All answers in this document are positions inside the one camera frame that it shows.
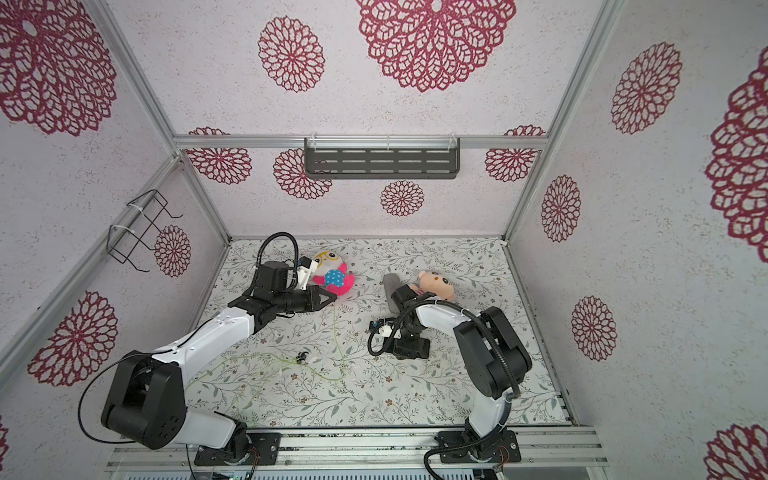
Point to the green wired earphones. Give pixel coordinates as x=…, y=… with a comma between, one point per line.
x=282, y=374

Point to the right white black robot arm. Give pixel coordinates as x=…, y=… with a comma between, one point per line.
x=495, y=358

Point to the pink owl plush toy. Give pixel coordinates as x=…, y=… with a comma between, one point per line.
x=332, y=273

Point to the dark grey wall shelf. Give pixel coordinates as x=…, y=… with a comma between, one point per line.
x=388, y=160

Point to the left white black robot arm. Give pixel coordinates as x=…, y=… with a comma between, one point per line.
x=146, y=402

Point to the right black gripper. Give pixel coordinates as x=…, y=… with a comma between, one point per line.
x=397, y=297

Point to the pig plush toy blue pants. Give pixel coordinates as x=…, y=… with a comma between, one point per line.
x=434, y=283

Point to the black wire wall rack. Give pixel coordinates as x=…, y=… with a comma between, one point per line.
x=124, y=239

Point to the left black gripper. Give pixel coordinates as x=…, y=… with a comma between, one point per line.
x=315, y=303

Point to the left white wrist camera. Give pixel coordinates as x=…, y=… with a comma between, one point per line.
x=305, y=271

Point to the black smartphone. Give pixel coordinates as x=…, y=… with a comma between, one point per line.
x=411, y=348

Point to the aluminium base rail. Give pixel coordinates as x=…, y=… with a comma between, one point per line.
x=378, y=448

